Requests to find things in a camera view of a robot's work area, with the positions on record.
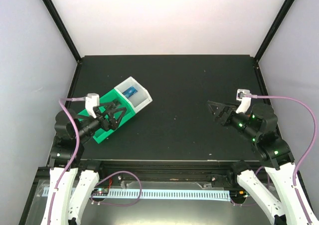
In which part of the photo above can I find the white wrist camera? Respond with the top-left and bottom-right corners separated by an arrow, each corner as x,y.
85,93 -> 100,118
236,89 -> 251,114

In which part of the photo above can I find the green bin near white bin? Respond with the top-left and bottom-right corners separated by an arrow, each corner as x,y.
99,89 -> 136,126

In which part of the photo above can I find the green bin at end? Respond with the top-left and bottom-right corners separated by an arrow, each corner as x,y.
78,110 -> 115,144

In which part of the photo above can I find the black frame post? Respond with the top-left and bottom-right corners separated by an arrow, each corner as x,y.
254,0 -> 295,62
42,0 -> 81,62

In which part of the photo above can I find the left black frame post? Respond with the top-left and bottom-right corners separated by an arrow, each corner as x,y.
42,0 -> 81,62

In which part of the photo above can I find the white slotted cable duct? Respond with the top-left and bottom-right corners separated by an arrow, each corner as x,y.
41,187 -> 231,202

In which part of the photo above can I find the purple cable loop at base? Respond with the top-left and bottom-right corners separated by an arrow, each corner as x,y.
89,170 -> 142,207

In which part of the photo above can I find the right black frame post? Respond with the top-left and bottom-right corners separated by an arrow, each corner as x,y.
254,0 -> 295,62

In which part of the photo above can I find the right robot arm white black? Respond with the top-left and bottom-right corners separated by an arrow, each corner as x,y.
207,101 -> 319,225

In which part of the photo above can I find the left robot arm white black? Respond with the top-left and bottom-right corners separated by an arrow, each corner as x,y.
41,93 -> 127,225

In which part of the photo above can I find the small circuit board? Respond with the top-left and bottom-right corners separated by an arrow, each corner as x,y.
92,188 -> 109,197

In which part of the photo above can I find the blue card in white bin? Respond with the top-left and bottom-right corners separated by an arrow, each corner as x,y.
122,86 -> 138,99

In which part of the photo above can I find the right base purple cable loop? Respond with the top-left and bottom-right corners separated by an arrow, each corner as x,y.
230,166 -> 271,208

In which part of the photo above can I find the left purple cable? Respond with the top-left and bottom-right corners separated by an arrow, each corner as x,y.
46,97 -> 88,225

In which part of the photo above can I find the black aluminium front rail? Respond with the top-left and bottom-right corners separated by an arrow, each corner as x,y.
76,160 -> 236,187

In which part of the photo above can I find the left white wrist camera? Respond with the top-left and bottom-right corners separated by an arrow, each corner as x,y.
85,93 -> 100,118

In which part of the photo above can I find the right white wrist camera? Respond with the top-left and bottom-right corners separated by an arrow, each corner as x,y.
236,89 -> 251,114

